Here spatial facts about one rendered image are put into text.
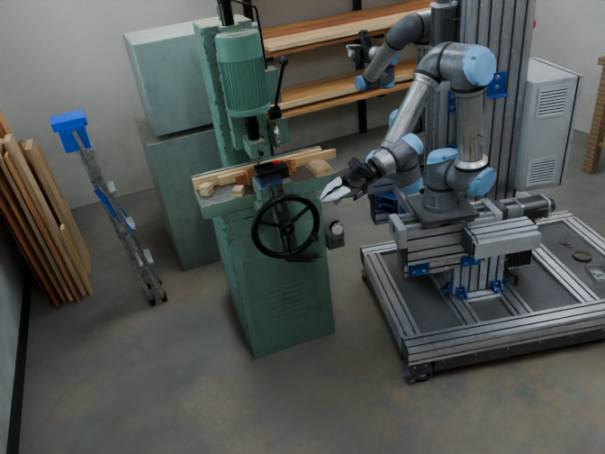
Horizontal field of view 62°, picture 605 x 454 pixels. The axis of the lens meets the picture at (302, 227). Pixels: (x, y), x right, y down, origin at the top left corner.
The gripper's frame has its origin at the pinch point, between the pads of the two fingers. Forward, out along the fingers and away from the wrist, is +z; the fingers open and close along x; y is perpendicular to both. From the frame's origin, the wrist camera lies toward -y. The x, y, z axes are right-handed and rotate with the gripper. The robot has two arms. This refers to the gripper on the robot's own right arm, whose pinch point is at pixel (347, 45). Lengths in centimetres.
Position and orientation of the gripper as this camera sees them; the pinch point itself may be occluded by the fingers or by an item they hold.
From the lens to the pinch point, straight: 286.8
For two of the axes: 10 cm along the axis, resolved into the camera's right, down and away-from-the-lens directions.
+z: -5.8, -3.7, 7.3
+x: 8.2, -2.7, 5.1
